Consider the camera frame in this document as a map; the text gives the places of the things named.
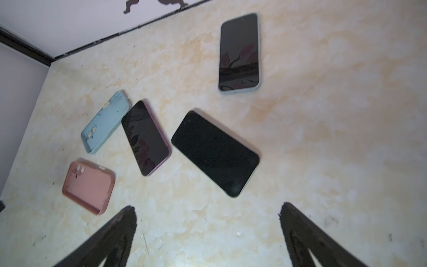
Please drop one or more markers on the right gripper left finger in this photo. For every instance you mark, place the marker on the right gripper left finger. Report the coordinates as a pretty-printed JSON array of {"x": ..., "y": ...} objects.
[{"x": 110, "y": 245}]

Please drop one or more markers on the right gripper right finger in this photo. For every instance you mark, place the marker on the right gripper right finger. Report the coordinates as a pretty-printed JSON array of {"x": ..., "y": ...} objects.
[{"x": 305, "y": 240}]

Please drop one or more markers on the light blue phone case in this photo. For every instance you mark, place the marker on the light blue phone case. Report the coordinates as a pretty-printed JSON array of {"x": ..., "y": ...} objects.
[{"x": 258, "y": 53}]

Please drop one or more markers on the pink phone case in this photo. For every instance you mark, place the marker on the pink phone case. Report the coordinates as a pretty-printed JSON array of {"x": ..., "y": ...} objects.
[{"x": 90, "y": 185}]

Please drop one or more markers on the black phone purple edge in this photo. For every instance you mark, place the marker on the black phone purple edge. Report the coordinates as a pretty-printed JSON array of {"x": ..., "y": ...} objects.
[{"x": 146, "y": 138}]

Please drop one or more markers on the light blue case far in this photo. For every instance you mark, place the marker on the light blue case far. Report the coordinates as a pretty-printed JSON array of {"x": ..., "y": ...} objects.
[{"x": 105, "y": 122}]

